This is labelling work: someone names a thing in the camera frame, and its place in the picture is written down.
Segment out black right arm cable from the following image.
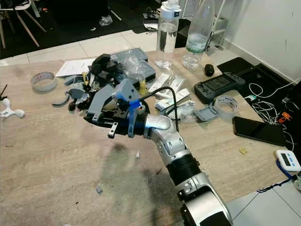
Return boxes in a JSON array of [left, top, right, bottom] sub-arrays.
[[139, 86, 179, 132]]

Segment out chair with wooden legs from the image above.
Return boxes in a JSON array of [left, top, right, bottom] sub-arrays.
[[0, 0, 40, 48]]

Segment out white sachet packet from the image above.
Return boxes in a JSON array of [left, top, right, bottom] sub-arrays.
[[162, 75, 184, 95], [148, 73, 170, 92]]

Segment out white paper sheet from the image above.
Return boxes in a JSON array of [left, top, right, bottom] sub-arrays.
[[55, 58, 97, 77]]

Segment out black handheld game console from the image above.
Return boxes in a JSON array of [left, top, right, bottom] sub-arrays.
[[194, 72, 246, 105]]

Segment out small orange connector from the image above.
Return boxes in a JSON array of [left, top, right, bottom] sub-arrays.
[[278, 112, 291, 124]]

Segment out small black oval object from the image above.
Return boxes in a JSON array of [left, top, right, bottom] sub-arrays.
[[204, 64, 215, 77]]

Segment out crumpled clear plastic bag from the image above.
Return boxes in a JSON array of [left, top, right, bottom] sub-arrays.
[[122, 59, 149, 83]]

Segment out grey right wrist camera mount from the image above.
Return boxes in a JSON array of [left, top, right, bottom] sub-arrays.
[[88, 79, 143, 124]]

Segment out blue timer lanyard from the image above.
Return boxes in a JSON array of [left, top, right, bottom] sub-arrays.
[[256, 160, 301, 194]]

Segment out curved grey strip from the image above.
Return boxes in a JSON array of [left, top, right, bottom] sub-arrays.
[[53, 92, 71, 106]]

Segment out clear bottle with white lid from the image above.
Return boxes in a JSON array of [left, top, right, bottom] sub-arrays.
[[154, 0, 182, 70]]

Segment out white tape roll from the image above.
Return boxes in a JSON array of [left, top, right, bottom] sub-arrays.
[[31, 72, 58, 92]]

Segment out blue-grey organizer box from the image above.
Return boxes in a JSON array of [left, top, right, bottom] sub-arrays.
[[113, 47, 156, 81]]

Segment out clear tape roll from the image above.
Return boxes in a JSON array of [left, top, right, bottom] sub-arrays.
[[214, 94, 239, 121]]

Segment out white charging cable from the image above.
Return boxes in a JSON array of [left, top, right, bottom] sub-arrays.
[[247, 78, 301, 128]]

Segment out black desk mat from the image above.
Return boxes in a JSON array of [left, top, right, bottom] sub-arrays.
[[216, 56, 301, 125]]

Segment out plastic bottle with green label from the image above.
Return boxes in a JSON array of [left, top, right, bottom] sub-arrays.
[[182, 0, 215, 70]]

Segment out black smartphone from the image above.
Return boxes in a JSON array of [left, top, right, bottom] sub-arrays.
[[233, 116, 287, 146]]

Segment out white digital timer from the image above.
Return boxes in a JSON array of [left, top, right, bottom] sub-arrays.
[[276, 149, 301, 172]]

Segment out black printed part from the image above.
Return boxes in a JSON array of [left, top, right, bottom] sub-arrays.
[[90, 53, 123, 81]]

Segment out clear plastic bag on floor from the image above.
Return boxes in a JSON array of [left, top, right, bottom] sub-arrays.
[[99, 14, 113, 26]]

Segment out grey printed bracket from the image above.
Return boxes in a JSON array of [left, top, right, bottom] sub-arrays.
[[194, 106, 219, 122]]

